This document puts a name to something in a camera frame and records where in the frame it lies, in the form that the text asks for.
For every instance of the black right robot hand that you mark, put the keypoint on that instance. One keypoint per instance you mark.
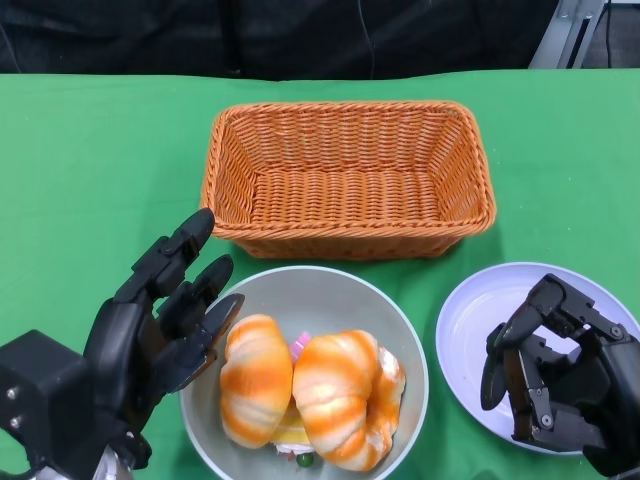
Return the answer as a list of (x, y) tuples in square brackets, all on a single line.
[(600, 390)]

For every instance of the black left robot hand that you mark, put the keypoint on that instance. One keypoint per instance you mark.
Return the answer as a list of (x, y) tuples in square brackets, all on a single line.
[(120, 350)]

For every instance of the orange striped bread bun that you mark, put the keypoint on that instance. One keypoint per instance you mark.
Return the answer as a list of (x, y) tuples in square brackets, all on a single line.
[(255, 380)]

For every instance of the lilac plate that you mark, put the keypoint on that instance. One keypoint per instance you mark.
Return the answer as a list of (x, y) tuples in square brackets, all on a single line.
[(465, 320)]

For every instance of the grey bowl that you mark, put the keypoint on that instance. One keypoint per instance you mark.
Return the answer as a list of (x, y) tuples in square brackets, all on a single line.
[(320, 295)]

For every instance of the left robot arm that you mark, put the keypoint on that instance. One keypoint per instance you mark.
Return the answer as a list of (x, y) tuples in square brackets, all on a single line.
[(107, 470)]

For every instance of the pink layered cake slice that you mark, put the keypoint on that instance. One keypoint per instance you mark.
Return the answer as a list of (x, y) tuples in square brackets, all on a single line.
[(300, 345)]

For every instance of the yellow layered cake slice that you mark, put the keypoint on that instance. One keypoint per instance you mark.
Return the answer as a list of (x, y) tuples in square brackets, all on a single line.
[(290, 430)]

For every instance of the orange wicker basket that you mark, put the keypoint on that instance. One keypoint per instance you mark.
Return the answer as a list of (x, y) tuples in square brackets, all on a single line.
[(345, 200)]

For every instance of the green tablecloth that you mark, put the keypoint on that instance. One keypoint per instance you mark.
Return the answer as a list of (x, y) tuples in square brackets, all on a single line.
[(100, 150)]

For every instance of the black backdrop curtain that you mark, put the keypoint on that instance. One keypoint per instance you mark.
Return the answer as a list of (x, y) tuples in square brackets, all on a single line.
[(200, 35)]

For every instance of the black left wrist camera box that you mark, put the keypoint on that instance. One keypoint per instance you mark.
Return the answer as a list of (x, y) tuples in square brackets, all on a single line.
[(45, 395)]

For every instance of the grey metal frame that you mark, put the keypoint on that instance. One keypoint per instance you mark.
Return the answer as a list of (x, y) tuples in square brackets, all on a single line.
[(555, 35)]

